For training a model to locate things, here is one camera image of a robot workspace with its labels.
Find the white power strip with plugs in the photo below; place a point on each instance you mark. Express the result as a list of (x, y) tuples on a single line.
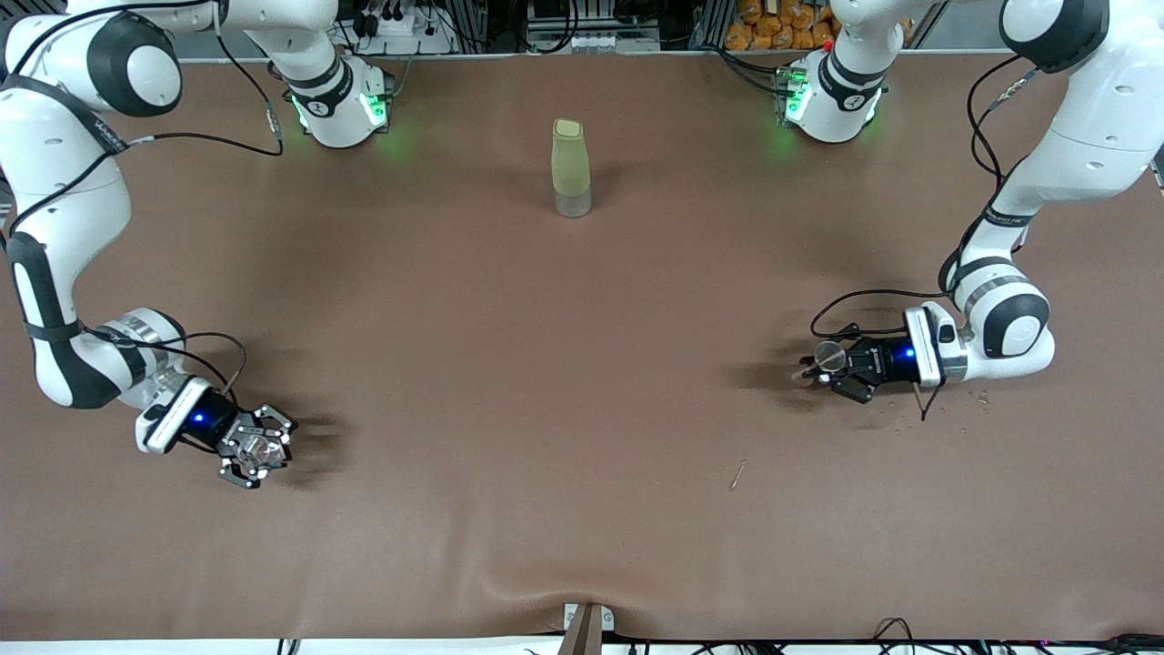
[(400, 25)]

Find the spilled liquid droplets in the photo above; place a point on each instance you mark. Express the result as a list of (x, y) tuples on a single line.
[(982, 397)]

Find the wooden clamp bracket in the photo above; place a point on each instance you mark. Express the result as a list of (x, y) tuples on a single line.
[(584, 628)]

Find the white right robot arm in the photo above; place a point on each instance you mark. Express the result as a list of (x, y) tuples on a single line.
[(64, 200)]

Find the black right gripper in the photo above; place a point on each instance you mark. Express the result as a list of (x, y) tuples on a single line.
[(207, 421)]

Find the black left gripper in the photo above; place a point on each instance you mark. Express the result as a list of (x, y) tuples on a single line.
[(887, 357)]

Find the orange packets pile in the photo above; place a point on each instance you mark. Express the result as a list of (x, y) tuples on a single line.
[(773, 27)]

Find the small brown twig scrap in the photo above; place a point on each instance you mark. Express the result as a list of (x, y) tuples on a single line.
[(737, 475)]

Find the yellow-green frosted bottle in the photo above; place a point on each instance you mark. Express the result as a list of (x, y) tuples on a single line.
[(571, 164)]

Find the clear glass measuring cup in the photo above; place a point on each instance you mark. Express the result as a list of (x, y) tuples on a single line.
[(259, 446)]

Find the brown table mat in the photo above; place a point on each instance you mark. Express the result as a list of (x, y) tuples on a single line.
[(582, 500)]

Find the steel hourglass jigger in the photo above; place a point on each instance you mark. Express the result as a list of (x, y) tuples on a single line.
[(829, 355)]

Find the white long socket strip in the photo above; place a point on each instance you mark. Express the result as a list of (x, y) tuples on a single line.
[(591, 43)]

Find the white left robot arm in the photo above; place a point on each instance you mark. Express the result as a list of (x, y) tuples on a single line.
[(1091, 136)]

